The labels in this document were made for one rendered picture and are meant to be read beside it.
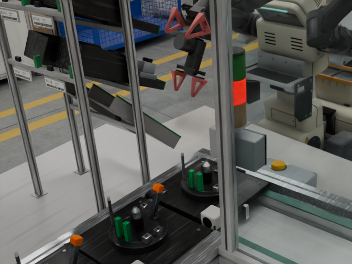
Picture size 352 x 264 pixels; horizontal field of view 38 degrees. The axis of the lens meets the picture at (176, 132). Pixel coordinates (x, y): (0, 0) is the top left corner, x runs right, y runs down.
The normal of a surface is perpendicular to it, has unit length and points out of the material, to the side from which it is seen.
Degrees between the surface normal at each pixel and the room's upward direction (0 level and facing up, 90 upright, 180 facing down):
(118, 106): 90
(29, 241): 0
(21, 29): 90
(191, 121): 0
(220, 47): 90
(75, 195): 0
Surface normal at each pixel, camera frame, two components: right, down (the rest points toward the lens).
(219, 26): -0.68, 0.37
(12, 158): -0.08, -0.90
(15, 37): 0.64, 0.29
